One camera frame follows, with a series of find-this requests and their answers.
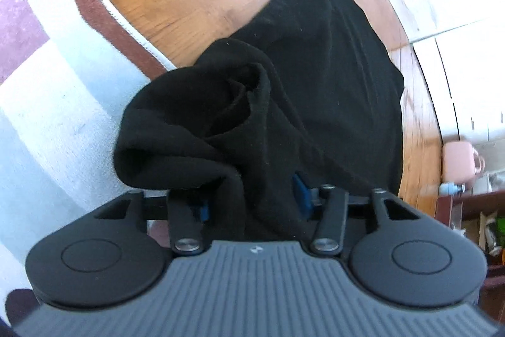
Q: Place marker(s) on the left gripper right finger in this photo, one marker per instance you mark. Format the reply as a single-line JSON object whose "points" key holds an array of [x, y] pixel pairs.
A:
{"points": [[302, 195]]}

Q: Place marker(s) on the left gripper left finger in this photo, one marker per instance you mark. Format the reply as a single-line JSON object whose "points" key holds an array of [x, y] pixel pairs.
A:
{"points": [[202, 213]]}

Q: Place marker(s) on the black garment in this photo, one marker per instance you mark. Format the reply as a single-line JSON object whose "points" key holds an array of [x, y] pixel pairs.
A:
{"points": [[306, 87]]}

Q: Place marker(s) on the pink mug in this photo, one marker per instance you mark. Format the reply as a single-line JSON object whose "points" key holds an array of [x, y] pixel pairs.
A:
{"points": [[462, 164]]}

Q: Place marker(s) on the white patterned rug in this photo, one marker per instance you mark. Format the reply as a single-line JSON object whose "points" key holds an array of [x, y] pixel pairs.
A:
{"points": [[68, 70]]}

